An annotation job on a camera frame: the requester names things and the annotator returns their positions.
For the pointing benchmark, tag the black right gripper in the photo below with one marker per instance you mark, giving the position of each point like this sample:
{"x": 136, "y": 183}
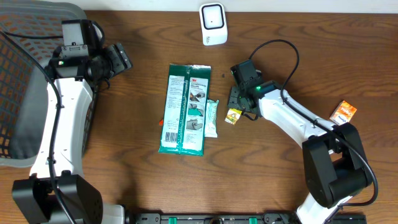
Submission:
{"x": 232, "y": 102}

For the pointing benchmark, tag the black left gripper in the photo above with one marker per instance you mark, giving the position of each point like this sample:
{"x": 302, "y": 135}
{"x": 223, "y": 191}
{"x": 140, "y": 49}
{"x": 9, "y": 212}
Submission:
{"x": 119, "y": 57}

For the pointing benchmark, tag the green snack box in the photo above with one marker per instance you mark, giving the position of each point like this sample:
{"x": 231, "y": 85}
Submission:
{"x": 233, "y": 115}

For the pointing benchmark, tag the white teal wipes packet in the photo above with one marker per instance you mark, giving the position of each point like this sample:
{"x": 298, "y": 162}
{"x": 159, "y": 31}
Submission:
{"x": 210, "y": 121}

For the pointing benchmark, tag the green white 3M packet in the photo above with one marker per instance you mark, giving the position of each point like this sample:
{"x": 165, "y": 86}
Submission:
{"x": 183, "y": 130}

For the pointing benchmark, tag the small orange candy box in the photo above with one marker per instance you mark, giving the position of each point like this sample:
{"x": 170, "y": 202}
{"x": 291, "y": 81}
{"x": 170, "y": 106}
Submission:
{"x": 343, "y": 113}

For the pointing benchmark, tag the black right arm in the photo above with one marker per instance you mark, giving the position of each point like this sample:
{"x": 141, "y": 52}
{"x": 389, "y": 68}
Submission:
{"x": 335, "y": 165}

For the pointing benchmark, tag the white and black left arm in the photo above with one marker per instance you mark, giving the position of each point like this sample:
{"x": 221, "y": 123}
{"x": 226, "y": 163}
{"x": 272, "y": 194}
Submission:
{"x": 56, "y": 190}

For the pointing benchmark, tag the grey plastic mesh basket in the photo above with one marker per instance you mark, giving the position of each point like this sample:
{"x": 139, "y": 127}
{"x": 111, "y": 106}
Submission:
{"x": 36, "y": 32}

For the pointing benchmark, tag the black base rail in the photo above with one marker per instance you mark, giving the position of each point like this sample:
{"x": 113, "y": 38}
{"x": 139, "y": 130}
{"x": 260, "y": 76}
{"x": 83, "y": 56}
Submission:
{"x": 267, "y": 218}

